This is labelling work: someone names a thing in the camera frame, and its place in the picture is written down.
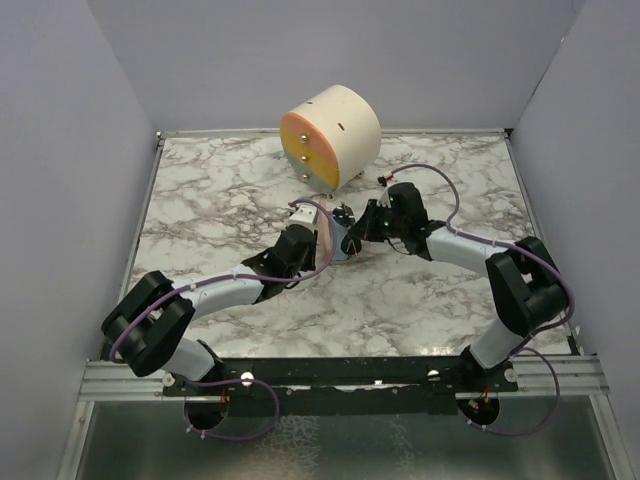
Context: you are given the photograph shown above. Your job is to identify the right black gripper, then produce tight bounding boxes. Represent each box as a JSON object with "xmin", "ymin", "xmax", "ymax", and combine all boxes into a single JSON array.
[{"xmin": 350, "ymin": 199, "xmax": 407, "ymax": 243}]

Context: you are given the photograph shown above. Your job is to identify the black sunglasses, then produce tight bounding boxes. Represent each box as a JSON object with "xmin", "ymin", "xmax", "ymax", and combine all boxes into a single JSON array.
[{"xmin": 332, "ymin": 202, "xmax": 362, "ymax": 262}]

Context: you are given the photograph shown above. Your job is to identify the pink glasses case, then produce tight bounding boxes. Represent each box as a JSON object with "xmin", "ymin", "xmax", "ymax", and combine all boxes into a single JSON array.
[{"xmin": 318, "ymin": 196, "xmax": 339, "ymax": 261}]

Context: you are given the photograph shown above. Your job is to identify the light blue cleaning cloth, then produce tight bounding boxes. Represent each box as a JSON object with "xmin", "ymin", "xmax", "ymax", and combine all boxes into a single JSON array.
[{"xmin": 331, "ymin": 223, "xmax": 349, "ymax": 263}]

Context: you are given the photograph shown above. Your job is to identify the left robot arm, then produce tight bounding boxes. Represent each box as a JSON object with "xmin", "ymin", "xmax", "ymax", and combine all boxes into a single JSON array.
[{"xmin": 101, "ymin": 224, "xmax": 317, "ymax": 395}]

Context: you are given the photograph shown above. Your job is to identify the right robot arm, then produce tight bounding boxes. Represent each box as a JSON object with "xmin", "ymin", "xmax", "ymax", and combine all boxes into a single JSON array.
[{"xmin": 341, "ymin": 182, "xmax": 574, "ymax": 391}]

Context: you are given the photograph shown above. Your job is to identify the round cream drawer cabinet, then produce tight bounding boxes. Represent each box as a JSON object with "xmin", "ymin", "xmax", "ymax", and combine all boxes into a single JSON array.
[{"xmin": 279, "ymin": 85, "xmax": 382, "ymax": 195}]

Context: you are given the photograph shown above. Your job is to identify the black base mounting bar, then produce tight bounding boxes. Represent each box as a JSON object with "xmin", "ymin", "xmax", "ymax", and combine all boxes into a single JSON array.
[{"xmin": 163, "ymin": 356, "xmax": 518, "ymax": 417}]

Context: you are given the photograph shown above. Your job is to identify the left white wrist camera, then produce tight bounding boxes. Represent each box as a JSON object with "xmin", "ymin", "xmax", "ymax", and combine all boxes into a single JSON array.
[{"xmin": 287, "ymin": 203, "xmax": 318, "ymax": 232}]

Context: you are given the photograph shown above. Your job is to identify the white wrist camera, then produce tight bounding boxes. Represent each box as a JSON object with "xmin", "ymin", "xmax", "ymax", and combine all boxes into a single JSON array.
[
  {"xmin": 287, "ymin": 203, "xmax": 318, "ymax": 232},
  {"xmin": 377, "ymin": 174, "xmax": 394, "ymax": 208}
]

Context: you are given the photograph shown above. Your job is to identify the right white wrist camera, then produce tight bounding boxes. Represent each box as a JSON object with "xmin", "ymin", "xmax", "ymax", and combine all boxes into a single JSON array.
[{"xmin": 377, "ymin": 174, "xmax": 394, "ymax": 208}]

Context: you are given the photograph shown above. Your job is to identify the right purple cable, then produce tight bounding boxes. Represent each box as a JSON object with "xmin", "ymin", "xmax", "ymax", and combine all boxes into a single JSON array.
[{"xmin": 387, "ymin": 164, "xmax": 577, "ymax": 435}]

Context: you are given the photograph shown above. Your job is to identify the purple cable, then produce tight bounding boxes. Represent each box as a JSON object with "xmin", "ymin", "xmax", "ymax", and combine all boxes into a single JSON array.
[
  {"xmin": 387, "ymin": 164, "xmax": 577, "ymax": 435},
  {"xmin": 108, "ymin": 198, "xmax": 335, "ymax": 441}
]

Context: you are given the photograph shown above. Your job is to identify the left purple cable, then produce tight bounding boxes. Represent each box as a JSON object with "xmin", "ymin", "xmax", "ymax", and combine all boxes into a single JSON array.
[{"xmin": 108, "ymin": 198, "xmax": 335, "ymax": 441}]

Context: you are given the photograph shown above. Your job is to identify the aluminium front rail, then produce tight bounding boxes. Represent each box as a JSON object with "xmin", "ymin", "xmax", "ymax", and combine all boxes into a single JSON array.
[{"xmin": 78, "ymin": 355, "xmax": 610, "ymax": 402}]

